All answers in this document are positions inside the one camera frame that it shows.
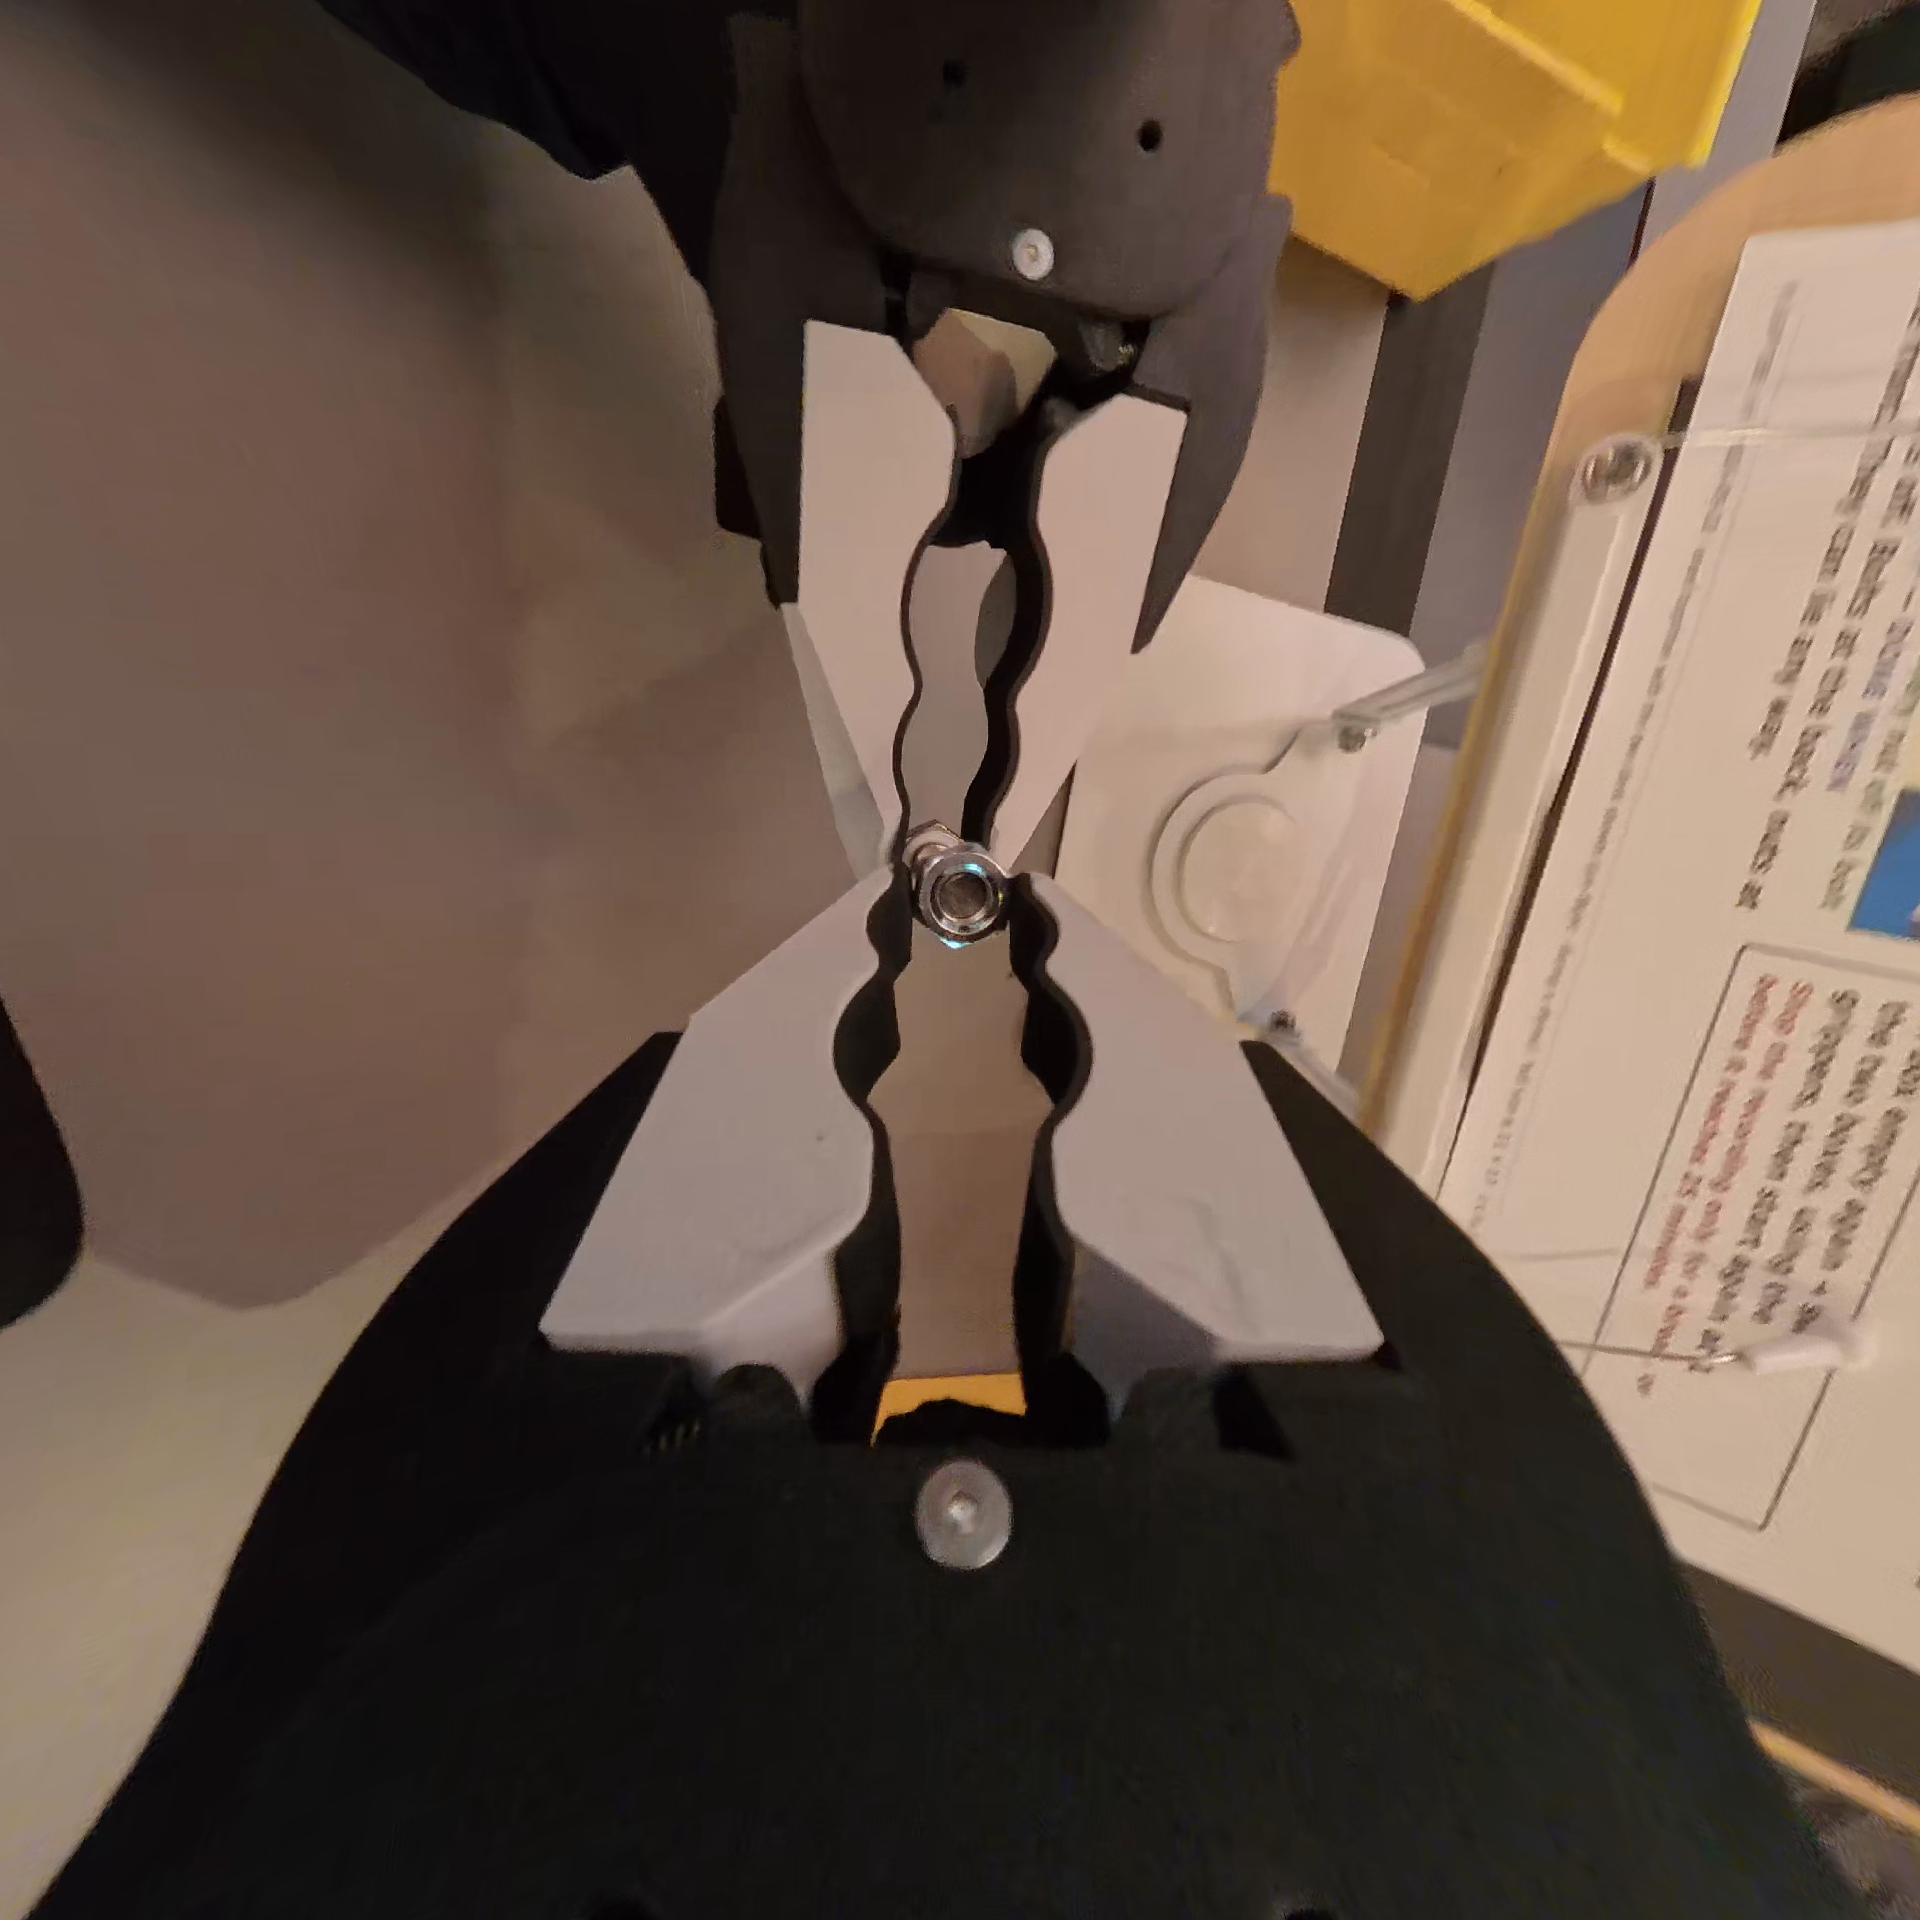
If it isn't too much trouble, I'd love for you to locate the silver hex nut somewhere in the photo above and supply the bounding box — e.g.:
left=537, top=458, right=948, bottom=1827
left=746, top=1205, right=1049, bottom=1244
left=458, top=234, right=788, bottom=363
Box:
left=908, top=847, right=1010, bottom=951

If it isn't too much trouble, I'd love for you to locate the instruction sheet on stand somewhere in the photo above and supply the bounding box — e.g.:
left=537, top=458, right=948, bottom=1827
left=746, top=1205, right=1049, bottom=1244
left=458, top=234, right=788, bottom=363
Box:
left=1353, top=95, right=1920, bottom=1801

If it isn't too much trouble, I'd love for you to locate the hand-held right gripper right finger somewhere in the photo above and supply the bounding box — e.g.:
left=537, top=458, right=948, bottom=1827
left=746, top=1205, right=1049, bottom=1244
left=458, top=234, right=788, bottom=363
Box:
left=1005, top=874, right=1385, bottom=1419

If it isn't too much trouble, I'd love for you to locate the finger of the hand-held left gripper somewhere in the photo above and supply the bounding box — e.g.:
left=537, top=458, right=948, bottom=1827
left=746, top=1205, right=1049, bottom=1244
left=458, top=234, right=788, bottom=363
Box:
left=784, top=305, right=1056, bottom=875
left=965, top=390, right=1194, bottom=885

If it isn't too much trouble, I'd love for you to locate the printed instruction sheet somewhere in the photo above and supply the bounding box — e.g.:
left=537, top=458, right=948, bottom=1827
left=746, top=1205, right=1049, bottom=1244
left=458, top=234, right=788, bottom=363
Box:
left=1432, top=225, right=1920, bottom=1636

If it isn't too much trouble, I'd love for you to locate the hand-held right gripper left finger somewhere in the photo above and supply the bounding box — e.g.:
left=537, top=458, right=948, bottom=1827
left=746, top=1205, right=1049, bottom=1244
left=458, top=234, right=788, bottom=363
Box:
left=537, top=867, right=923, bottom=1439

